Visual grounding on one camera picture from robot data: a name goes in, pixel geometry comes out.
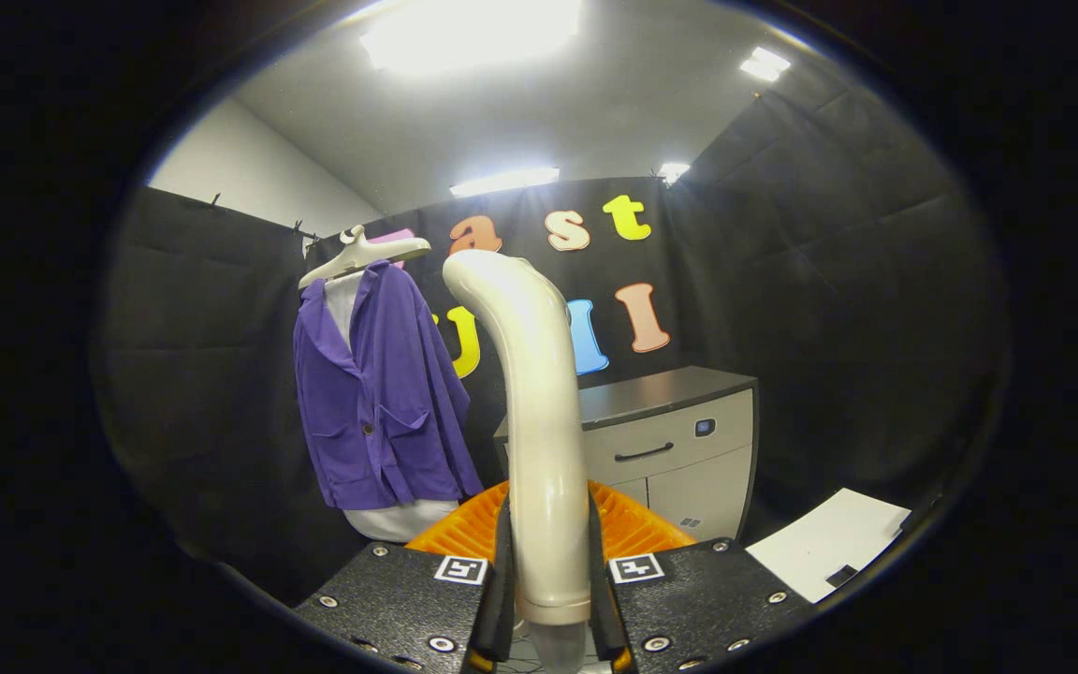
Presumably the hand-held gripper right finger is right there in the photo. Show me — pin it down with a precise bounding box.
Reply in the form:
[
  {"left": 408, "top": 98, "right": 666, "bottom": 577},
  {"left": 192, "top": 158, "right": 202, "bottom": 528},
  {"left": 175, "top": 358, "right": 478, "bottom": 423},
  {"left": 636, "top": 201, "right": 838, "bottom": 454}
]
[{"left": 586, "top": 476, "right": 821, "bottom": 674}]

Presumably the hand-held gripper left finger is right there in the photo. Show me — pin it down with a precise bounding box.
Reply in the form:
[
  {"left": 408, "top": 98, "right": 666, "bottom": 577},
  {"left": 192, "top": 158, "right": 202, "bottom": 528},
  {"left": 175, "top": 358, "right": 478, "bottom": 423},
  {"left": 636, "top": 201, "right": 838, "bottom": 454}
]
[{"left": 294, "top": 479, "right": 517, "bottom": 674}]

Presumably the purple jacket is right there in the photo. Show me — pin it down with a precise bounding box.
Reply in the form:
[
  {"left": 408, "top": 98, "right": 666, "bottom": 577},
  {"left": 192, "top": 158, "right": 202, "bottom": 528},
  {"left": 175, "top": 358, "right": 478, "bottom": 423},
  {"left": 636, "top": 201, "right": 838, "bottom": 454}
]
[{"left": 293, "top": 260, "right": 484, "bottom": 511}]

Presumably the white garment steamer head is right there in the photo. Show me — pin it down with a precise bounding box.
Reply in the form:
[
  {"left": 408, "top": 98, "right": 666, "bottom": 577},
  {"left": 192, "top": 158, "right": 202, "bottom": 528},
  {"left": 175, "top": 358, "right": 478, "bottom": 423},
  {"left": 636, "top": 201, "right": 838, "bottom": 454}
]
[{"left": 443, "top": 248, "right": 593, "bottom": 626}]

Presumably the white clothes hanger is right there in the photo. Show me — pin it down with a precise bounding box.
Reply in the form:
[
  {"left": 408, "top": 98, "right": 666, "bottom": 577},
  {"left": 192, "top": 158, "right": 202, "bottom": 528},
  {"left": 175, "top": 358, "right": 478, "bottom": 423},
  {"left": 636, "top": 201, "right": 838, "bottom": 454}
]
[{"left": 298, "top": 225, "right": 432, "bottom": 291}]

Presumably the grey cabinet with dark top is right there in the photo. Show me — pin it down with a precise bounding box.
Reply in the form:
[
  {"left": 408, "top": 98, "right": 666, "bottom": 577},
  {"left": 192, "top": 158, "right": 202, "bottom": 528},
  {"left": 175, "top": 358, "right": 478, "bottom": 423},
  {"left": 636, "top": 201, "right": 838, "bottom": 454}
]
[{"left": 492, "top": 365, "right": 760, "bottom": 544}]

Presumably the white paper sheet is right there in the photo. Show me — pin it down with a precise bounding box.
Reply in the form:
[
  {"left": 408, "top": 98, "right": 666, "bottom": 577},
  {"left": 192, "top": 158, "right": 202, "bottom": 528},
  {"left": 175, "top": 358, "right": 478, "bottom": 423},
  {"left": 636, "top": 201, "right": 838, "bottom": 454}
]
[{"left": 745, "top": 487, "right": 912, "bottom": 605}]

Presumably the plain black curtain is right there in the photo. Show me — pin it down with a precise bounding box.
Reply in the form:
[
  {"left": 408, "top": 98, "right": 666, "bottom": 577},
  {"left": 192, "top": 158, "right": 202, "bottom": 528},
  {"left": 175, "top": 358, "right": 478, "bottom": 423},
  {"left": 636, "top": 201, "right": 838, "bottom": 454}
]
[
  {"left": 95, "top": 185, "right": 353, "bottom": 600},
  {"left": 665, "top": 56, "right": 1012, "bottom": 544}
]

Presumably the black backdrop cloth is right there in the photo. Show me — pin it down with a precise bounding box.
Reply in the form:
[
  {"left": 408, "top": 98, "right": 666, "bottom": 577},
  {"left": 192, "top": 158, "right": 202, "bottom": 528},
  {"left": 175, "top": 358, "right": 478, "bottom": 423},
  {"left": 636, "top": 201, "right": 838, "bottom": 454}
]
[{"left": 303, "top": 176, "right": 690, "bottom": 488}]

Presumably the double ceiling light panel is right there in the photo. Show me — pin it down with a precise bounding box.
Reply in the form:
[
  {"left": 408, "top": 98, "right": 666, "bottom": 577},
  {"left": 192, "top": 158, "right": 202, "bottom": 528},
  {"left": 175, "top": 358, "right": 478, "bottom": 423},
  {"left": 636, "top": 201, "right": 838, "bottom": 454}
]
[{"left": 740, "top": 47, "right": 793, "bottom": 83}]

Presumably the large ceiling light panel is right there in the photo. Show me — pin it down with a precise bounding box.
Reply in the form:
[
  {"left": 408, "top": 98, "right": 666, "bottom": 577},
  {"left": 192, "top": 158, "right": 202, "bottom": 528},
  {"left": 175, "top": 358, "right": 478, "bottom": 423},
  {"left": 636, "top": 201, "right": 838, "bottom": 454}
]
[{"left": 361, "top": 0, "right": 587, "bottom": 76}]

